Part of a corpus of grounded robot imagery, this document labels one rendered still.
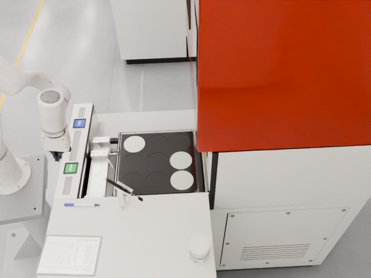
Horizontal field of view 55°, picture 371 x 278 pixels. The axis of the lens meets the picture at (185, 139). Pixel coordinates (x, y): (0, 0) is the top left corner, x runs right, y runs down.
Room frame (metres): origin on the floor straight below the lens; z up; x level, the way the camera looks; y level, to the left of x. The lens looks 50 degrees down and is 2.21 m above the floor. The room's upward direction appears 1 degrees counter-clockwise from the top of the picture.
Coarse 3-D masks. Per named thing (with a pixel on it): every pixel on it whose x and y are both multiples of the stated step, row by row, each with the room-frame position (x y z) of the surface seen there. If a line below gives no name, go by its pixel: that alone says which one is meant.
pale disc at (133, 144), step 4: (132, 136) 1.12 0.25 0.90; (136, 136) 1.12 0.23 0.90; (128, 140) 1.10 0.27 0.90; (132, 140) 1.10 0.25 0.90; (136, 140) 1.10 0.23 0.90; (140, 140) 1.10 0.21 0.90; (124, 144) 1.08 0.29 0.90; (128, 144) 1.08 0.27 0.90; (132, 144) 1.08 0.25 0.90; (136, 144) 1.08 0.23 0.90; (140, 144) 1.07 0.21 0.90; (144, 144) 1.07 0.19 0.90; (128, 148) 1.05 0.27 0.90; (132, 148) 1.05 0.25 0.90; (136, 148) 1.05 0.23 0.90; (140, 148) 1.05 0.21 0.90
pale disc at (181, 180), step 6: (174, 174) 0.90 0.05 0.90; (180, 174) 0.90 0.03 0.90; (186, 174) 0.90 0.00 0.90; (174, 180) 0.86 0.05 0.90; (180, 180) 0.86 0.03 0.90; (186, 180) 0.86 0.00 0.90; (192, 180) 0.86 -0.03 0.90; (174, 186) 0.83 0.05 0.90; (180, 186) 0.83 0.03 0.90; (186, 186) 0.83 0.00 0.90
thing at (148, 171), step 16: (160, 144) 1.07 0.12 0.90; (176, 144) 1.07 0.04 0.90; (192, 144) 1.07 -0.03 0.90; (128, 160) 0.98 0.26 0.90; (144, 160) 0.98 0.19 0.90; (160, 160) 0.98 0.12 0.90; (192, 160) 0.97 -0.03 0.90; (128, 176) 0.89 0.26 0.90; (144, 176) 0.89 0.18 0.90; (160, 176) 0.89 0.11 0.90; (144, 192) 0.81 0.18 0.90; (160, 192) 0.81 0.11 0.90; (176, 192) 0.81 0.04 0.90; (192, 192) 0.80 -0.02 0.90
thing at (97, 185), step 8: (96, 160) 1.00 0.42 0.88; (104, 160) 1.00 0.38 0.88; (96, 168) 0.95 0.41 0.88; (104, 168) 0.95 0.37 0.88; (96, 176) 0.91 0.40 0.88; (104, 176) 0.91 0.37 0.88; (88, 184) 0.87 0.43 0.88; (96, 184) 0.87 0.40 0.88; (104, 184) 0.87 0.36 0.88; (88, 192) 0.83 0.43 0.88; (96, 192) 0.83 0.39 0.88; (104, 192) 0.83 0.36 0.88
